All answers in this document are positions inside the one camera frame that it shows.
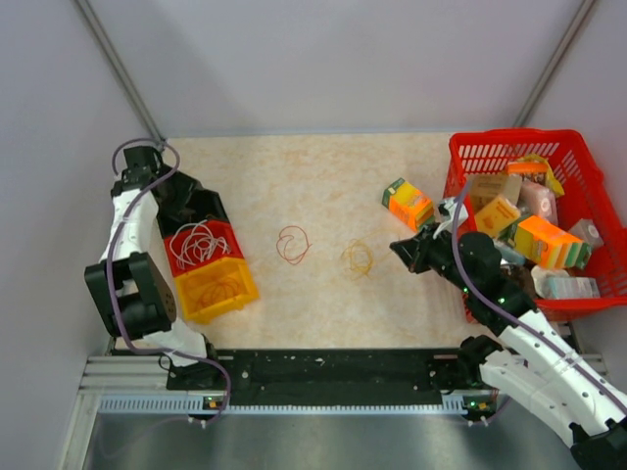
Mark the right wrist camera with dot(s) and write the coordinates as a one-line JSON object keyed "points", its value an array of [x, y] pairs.
{"points": [[452, 213]]}

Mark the red plastic bin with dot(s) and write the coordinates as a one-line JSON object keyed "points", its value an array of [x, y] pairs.
{"points": [[196, 245]]}

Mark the yellow plastic bin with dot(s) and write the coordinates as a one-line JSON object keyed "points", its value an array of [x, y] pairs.
{"points": [[215, 289]]}

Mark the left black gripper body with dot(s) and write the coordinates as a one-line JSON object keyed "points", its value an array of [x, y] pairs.
{"points": [[162, 170]]}

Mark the pink packet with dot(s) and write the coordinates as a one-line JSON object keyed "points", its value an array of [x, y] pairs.
{"points": [[539, 200]]}

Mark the white wrapped packet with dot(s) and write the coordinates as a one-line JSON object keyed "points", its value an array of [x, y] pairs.
{"points": [[558, 284]]}

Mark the orange sponge pack on table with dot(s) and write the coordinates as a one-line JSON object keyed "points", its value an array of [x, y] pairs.
{"points": [[408, 204]]}

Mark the black plastic bin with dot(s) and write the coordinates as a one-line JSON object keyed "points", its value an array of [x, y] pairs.
{"points": [[206, 205]]}

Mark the brown cardboard box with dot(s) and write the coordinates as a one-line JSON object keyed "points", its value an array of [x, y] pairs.
{"points": [[486, 187]]}

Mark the yellow bag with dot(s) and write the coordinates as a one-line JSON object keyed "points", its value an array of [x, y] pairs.
{"points": [[549, 179]]}

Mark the yellow sponge pack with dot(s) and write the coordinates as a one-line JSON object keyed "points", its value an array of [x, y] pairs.
{"points": [[496, 216]]}

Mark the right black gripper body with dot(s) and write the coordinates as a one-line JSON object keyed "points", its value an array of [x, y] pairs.
{"points": [[438, 255]]}

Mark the grey small box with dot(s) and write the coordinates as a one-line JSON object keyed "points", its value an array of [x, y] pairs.
{"points": [[586, 230]]}

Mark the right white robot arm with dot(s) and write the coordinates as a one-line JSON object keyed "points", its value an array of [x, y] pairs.
{"points": [[525, 358]]}

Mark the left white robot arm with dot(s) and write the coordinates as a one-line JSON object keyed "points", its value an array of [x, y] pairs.
{"points": [[130, 284]]}

